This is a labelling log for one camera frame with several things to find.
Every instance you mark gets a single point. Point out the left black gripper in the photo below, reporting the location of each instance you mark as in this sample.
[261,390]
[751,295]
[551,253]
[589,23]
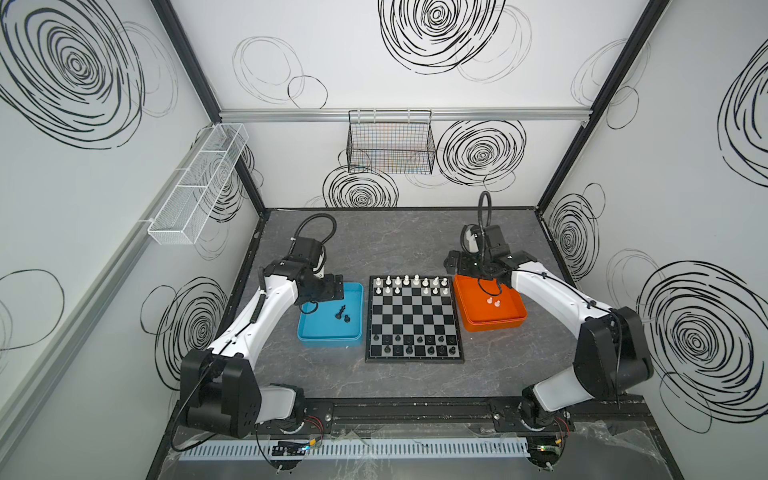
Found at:
[327,289]

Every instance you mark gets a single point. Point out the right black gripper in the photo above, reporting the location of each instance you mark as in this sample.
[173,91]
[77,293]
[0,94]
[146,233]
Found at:
[459,263]

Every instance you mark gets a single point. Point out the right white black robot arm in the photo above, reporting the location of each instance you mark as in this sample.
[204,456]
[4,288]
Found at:
[612,353]

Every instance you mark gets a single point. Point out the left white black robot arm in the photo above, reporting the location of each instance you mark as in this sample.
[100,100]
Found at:
[218,387]

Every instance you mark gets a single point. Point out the black white chess board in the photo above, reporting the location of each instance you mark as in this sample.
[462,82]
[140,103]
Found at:
[413,324]

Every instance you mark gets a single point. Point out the orange plastic tray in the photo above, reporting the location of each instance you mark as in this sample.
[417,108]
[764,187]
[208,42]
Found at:
[476,315]

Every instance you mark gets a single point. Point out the teal plastic tray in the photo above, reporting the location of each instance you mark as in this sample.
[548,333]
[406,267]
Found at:
[318,327]

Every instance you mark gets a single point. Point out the clear wire wall shelf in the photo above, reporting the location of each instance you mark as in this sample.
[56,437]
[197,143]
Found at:
[189,206]

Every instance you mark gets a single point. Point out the black wire basket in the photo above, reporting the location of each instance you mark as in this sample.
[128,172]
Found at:
[395,142]

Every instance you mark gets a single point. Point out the black mounting rail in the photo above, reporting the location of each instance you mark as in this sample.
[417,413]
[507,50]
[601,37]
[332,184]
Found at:
[505,414]

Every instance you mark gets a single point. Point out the white slotted cable duct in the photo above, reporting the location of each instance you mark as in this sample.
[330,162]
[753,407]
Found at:
[356,448]

